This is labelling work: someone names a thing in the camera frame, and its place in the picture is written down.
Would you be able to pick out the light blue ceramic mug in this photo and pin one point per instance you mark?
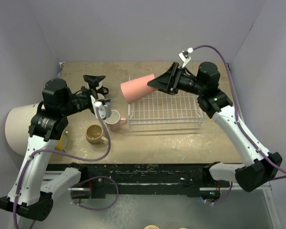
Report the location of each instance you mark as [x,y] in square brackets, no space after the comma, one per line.
[100,97]

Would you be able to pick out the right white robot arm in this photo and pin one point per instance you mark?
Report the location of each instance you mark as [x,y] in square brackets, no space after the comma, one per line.
[259,164]

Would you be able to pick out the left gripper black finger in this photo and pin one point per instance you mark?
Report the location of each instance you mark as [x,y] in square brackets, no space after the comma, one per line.
[106,102]
[93,81]

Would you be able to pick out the large cream cylindrical bucket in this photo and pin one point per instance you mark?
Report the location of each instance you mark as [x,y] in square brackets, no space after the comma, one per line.
[17,127]

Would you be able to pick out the pink cup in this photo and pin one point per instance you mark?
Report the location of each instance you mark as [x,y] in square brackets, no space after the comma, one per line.
[115,121]

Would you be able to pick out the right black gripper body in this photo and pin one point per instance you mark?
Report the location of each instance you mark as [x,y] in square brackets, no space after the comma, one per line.
[188,84]

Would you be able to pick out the black hexagonal ceramic mug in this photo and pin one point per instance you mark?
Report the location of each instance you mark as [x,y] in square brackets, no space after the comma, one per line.
[100,89]

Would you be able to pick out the salmon tall tumbler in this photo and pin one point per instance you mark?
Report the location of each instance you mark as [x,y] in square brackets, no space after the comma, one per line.
[136,89]

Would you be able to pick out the white wire dish rack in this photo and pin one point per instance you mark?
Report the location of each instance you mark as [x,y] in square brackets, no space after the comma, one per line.
[159,108]

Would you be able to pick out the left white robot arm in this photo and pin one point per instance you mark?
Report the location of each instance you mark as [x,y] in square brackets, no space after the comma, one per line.
[29,198]

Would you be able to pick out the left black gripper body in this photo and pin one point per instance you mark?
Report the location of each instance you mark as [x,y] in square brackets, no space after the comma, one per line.
[80,102]

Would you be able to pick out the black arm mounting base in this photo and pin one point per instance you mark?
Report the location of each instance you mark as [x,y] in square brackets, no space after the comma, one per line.
[148,179]

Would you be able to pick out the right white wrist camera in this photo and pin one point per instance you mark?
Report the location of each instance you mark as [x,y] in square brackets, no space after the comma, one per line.
[185,56]

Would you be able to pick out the aluminium front frame rail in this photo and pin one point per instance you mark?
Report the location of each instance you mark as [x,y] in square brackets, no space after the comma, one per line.
[72,176]

